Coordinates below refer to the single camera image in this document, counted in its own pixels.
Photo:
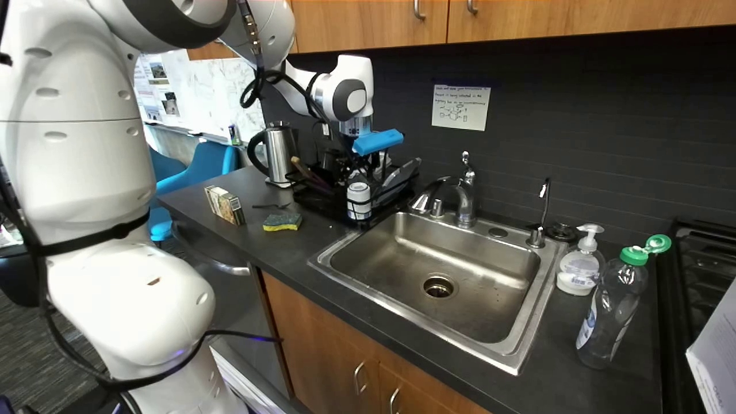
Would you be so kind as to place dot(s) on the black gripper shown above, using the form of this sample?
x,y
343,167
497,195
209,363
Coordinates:
x,y
357,161

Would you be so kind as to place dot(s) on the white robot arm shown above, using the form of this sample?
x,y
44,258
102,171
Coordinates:
x,y
94,192

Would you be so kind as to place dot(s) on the grey plastic lid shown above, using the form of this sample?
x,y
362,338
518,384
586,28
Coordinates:
x,y
403,172

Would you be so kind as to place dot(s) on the brown stick utensil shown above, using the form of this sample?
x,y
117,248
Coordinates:
x,y
306,172

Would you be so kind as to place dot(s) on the yellow green sponge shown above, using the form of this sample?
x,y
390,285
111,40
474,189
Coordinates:
x,y
281,222

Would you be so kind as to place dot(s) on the steel electric kettle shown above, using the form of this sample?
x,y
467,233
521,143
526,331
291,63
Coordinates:
x,y
276,152

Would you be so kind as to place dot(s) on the chrome kitchen faucet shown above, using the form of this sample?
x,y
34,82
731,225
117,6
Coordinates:
x,y
466,195

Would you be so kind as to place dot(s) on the stainless steel sink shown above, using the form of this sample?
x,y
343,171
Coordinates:
x,y
439,284

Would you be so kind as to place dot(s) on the blue chair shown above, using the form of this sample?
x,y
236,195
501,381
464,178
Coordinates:
x,y
203,164

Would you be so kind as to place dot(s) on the stainless dishwasher front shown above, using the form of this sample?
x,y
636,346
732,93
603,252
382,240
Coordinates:
x,y
232,300

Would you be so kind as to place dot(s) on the wooden lower cabinets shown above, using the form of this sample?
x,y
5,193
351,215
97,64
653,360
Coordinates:
x,y
329,360

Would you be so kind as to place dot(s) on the wooden cabinets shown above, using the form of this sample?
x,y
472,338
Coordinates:
x,y
577,20
329,360

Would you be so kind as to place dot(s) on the small chrome side tap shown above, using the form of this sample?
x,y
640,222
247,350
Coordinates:
x,y
541,215

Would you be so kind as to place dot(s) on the whiteboard with photos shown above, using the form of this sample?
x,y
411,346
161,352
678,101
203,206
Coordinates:
x,y
199,93

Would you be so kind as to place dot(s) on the black round sink stopper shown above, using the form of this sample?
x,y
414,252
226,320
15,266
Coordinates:
x,y
564,231

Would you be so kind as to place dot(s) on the white pump soap bottle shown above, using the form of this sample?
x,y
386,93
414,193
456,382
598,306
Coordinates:
x,y
578,267

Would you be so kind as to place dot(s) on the wooden upper cabinets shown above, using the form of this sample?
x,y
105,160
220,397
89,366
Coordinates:
x,y
577,20

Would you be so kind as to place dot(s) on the clear dish soap bottle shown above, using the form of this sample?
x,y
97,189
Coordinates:
x,y
610,314

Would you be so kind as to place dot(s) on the green bottle cap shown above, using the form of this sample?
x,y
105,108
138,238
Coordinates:
x,y
659,245

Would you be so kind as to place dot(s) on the black gas stove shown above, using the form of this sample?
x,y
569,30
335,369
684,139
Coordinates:
x,y
702,260

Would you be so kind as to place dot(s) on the cardboard box white sheet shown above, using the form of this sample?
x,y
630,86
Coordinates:
x,y
716,360

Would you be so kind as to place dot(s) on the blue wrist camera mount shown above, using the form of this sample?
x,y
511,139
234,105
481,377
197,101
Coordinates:
x,y
379,141

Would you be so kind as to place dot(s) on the white paper wall notice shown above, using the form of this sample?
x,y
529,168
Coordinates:
x,y
460,107

